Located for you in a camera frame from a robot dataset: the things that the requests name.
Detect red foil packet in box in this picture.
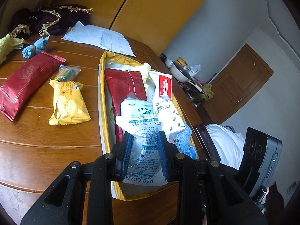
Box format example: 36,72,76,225
104,67,148,143

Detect rolled blue cloth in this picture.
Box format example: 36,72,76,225
22,35,51,59

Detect white pillow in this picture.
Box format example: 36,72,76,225
206,123,245,170

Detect yellow wooden cabinet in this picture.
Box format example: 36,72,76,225
51,0,205,55

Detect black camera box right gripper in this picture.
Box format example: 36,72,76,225
237,127,283,201

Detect purple velvet gold-fringed cloth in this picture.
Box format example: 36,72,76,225
9,4,93,39

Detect yellow lidded pot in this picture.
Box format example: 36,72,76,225
176,57,188,67

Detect small yellow cloth in box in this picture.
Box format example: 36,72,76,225
135,62,152,92

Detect white electric cooking pot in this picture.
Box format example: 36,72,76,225
170,62,203,92

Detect small clear bag green items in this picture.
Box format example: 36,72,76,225
54,64,81,82

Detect yellow snack packet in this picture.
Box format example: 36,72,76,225
49,80,91,125

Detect white paper sheets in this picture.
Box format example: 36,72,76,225
62,21,136,57

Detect brown wooden door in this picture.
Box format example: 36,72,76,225
203,44,274,125

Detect white packet with red label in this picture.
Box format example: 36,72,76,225
149,71,172,102

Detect white packet with green print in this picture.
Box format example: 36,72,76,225
153,100,186,136

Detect large yellow knit towel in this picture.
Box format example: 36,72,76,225
0,34,28,64

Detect white blue desiccant packet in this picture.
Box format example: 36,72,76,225
115,97,167,186

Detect gold lined storage box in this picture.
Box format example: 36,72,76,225
98,51,198,201

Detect red foil packet on table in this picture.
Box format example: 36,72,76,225
1,51,66,122

